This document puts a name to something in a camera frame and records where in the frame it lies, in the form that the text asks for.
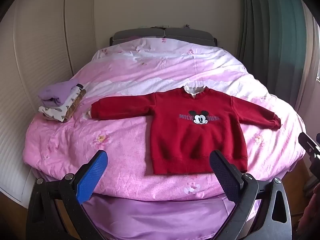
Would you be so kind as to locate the pink floral duvet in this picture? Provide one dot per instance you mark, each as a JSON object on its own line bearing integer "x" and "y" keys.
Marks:
{"x": 120, "y": 140}

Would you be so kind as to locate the purple bed sheet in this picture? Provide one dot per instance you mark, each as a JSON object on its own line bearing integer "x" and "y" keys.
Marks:
{"x": 160, "y": 217}

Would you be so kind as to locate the red cartoon mouse sweater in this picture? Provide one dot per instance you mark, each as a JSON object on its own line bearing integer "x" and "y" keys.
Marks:
{"x": 180, "y": 140}

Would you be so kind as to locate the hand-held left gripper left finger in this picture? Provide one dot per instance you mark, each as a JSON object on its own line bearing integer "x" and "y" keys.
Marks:
{"x": 92, "y": 177}

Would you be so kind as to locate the white collared shirt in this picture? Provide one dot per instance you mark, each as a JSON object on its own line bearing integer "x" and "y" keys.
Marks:
{"x": 192, "y": 91}

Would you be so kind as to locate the green curtain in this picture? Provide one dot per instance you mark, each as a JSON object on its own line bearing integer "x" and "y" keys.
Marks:
{"x": 272, "y": 35}

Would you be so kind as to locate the grey padded headboard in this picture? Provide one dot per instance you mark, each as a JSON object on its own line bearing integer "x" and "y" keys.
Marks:
{"x": 165, "y": 33}

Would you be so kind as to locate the white wardrobe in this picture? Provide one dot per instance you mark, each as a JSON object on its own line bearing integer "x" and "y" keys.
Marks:
{"x": 42, "y": 62}

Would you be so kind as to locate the white printed folded garment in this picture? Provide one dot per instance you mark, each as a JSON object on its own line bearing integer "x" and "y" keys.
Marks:
{"x": 56, "y": 110}

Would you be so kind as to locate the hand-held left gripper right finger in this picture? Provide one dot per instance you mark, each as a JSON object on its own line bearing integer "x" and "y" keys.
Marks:
{"x": 225, "y": 177}

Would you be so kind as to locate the purple folded garment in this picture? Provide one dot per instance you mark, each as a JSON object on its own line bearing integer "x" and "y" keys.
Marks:
{"x": 58, "y": 92}

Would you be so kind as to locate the brown patterned folded garment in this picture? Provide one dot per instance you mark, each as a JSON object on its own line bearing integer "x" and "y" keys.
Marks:
{"x": 75, "y": 105}

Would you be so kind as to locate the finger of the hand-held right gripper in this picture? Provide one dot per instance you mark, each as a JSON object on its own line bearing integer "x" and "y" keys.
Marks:
{"x": 310, "y": 145}

